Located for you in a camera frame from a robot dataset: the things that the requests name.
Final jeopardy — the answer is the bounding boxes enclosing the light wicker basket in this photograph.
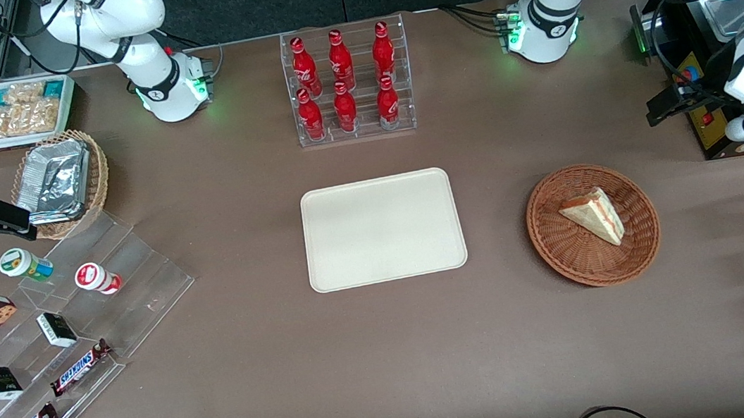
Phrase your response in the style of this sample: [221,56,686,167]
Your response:
[4,125,117,245]

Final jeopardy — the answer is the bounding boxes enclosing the aluminium foil container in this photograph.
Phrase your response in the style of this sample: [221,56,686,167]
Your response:
[8,136,98,228]

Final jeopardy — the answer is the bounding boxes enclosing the black base cable bundle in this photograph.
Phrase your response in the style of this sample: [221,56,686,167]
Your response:
[438,0,509,42]
[155,20,228,87]

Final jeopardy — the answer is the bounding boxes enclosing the round brown wicker basket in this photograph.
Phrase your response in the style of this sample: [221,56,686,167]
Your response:
[520,156,667,296]

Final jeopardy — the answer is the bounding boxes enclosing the white rectangular snack bin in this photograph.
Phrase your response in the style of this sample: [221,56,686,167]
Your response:
[0,73,82,151]

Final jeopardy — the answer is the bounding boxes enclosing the clear acrylic stepped shelf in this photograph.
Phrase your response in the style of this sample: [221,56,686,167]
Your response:
[0,200,212,418]

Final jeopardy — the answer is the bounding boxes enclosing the cream plastic tray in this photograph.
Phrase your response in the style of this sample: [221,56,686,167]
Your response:
[297,164,471,295]

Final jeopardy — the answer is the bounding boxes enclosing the clear bag of crackers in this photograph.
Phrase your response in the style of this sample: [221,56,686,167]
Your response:
[18,96,63,136]
[2,80,47,110]
[0,103,27,139]

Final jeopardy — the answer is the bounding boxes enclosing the clear acrylic bottle rack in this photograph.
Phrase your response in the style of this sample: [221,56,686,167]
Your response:
[278,13,419,150]

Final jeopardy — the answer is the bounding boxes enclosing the triangular sandwich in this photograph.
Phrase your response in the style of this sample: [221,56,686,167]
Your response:
[556,184,627,253]

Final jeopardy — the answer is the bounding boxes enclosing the red cola bottle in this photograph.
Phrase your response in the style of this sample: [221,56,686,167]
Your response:
[325,28,357,94]
[373,74,403,131]
[331,80,360,135]
[296,86,326,142]
[289,34,323,99]
[369,20,398,85]

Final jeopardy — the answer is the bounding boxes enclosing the green capped yogurt bottle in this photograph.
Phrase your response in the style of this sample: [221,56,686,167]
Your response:
[0,243,56,287]

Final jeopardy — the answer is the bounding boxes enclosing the red capped yogurt bottle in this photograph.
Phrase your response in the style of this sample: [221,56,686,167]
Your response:
[73,259,124,299]

